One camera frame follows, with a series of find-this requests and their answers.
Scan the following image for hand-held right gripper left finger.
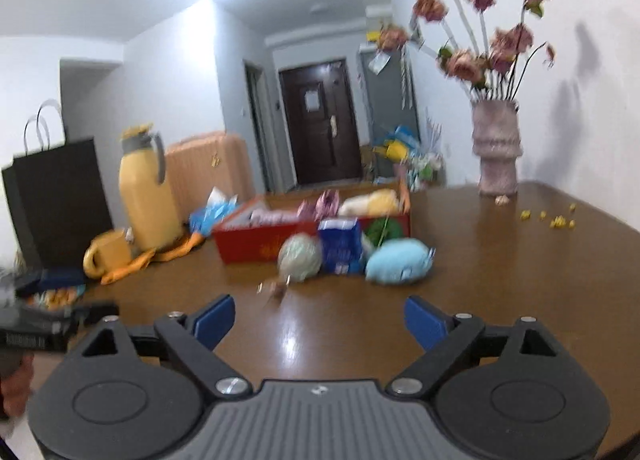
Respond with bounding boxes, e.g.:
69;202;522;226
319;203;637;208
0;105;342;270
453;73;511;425
80;295;251;397

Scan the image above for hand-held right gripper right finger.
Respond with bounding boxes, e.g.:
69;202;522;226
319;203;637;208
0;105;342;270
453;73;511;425
391;296;558;397

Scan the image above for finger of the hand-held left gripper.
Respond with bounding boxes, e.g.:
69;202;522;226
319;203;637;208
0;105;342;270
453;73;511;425
14;267;87;298
60;302;121;329

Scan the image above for light blue plush toy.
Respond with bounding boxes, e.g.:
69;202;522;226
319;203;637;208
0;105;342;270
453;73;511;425
365;238;436;287

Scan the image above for red cardboard box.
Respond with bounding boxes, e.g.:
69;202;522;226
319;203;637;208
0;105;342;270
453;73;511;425
212;177;414;266

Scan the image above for green watermelon plush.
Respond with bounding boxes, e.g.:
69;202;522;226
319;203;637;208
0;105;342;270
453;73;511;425
363;216;405;247

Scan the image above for green pink plush ball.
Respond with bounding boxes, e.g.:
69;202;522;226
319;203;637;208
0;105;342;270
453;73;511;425
278;234;324;284

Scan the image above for yellow alpaca plush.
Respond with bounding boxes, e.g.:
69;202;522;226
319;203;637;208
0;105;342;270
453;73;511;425
339;189;402;217

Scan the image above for pink satin scrunchie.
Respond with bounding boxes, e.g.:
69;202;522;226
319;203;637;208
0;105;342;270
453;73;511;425
298;190;342;219

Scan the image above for blue soft tissue packet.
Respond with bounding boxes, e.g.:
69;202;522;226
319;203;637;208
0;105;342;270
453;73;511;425
188;187;241;236

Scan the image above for person's left hand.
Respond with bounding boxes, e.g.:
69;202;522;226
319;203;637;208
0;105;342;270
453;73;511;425
0;354;35;422

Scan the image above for open nut snack packet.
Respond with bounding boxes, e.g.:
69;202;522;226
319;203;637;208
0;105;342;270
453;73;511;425
29;285;87;309

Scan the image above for yellow mug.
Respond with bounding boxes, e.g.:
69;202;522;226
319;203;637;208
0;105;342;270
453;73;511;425
83;229;134;279

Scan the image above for black paper bag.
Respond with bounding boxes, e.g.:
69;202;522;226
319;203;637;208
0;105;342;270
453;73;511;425
2;100;114;272

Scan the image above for yellow thermos jug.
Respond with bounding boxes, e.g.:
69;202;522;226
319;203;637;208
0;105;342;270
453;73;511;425
118;124;185;251

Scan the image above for peach suitcase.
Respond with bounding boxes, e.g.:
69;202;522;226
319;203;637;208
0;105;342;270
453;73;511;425
164;131;256;222

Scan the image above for yellow crumbs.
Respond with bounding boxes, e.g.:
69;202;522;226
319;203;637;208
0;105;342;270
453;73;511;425
520;203;576;230

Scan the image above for blue shopping bag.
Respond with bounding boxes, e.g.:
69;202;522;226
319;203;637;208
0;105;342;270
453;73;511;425
375;126;421;162

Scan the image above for pink ceramic vase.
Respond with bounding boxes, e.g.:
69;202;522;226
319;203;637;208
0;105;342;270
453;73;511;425
471;100;524;197

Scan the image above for dark wooden door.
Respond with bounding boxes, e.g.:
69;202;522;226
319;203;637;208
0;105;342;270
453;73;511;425
278;59;364;186

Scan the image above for grey refrigerator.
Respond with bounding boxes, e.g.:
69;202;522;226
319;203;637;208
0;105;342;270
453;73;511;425
357;47;421;177

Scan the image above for folded umbrella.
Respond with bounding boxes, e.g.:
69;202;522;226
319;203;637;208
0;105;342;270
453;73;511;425
399;55;411;111

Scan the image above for dried pink roses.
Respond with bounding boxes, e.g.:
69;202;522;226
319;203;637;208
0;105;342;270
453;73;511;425
377;0;557;104

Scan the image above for orange fabric strap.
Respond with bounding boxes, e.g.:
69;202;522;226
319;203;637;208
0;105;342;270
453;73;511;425
101;231;207;286

